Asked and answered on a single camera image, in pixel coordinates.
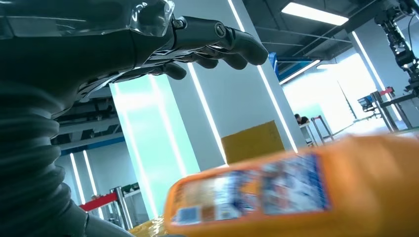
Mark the metal barrier post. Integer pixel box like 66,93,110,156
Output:
109,186,134,230

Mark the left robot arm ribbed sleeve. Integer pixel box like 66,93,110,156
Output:
0,80,135,237

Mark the orange detergent bottle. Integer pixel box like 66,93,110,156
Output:
129,134,419,237

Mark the white desk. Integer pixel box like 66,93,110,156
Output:
298,122,318,147

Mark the metal frame table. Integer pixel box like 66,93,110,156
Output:
370,87,419,133

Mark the yellow board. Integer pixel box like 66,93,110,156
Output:
221,120,286,164

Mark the rectangular ceiling lamp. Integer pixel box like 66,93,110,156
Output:
281,2,350,27

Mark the person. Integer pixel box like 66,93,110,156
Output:
293,113,310,126

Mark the red barrier belt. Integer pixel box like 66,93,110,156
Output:
79,193,119,213

